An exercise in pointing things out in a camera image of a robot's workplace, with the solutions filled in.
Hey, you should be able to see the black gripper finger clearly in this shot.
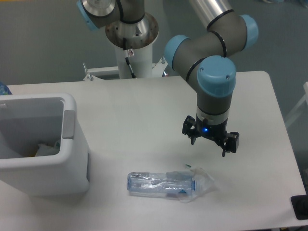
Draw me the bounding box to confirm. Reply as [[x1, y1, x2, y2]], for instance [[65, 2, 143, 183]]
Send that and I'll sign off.
[[182, 115, 198, 145], [218, 132, 240, 157]]

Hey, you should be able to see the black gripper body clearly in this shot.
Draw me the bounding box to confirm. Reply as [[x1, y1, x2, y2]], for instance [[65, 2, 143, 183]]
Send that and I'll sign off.
[[193, 115, 228, 142]]

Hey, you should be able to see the clear plastic wrapper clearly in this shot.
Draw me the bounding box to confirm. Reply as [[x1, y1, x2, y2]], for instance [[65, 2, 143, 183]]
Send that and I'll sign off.
[[166, 164, 214, 203]]

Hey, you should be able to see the crushed clear plastic bottle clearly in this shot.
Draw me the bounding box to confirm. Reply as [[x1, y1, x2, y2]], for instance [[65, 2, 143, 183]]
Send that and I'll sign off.
[[127, 171, 196, 197]]

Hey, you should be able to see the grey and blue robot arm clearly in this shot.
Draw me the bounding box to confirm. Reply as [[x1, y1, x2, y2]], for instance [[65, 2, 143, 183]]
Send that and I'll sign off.
[[77, 0, 259, 153]]

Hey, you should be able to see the trash inside can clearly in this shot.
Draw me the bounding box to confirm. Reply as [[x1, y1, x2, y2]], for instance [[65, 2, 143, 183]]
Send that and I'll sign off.
[[29, 140, 61, 157]]

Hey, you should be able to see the white trash can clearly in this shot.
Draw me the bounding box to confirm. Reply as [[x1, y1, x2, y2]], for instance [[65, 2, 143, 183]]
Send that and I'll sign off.
[[0, 93, 90, 196]]

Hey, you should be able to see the black device at table edge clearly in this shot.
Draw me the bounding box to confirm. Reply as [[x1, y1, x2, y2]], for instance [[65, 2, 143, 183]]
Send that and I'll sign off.
[[291, 194, 308, 220]]

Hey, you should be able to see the blue patterned object at left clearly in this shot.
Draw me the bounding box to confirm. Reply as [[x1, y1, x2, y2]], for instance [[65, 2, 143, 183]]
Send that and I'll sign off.
[[0, 82, 12, 95]]

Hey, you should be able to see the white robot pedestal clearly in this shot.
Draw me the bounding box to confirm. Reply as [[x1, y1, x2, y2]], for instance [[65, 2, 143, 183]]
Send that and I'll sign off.
[[82, 13, 174, 82]]

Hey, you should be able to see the white frame at right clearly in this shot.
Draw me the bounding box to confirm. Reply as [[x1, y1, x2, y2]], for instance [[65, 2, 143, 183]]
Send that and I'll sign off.
[[284, 82, 308, 129]]

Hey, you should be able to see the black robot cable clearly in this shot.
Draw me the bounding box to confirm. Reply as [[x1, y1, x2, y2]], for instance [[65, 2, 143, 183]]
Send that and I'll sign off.
[[122, 37, 138, 79]]

